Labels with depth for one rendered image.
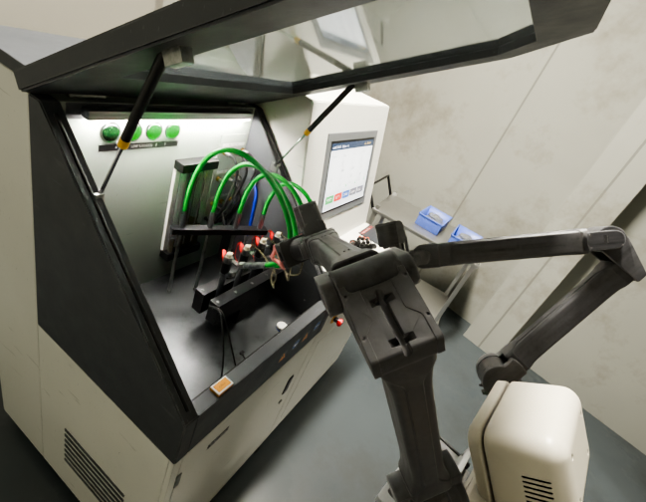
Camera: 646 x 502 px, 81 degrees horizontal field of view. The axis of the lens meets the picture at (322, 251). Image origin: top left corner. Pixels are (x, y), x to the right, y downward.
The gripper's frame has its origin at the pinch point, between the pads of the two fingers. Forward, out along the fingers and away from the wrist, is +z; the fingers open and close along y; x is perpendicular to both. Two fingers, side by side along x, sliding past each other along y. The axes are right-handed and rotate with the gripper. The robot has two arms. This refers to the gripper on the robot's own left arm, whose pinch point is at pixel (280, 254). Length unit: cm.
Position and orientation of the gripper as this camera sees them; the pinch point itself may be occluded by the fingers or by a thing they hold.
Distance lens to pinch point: 101.6
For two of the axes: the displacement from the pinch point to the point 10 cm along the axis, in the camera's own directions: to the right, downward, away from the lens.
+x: 3.5, 9.3, 0.9
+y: -7.2, 3.3, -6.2
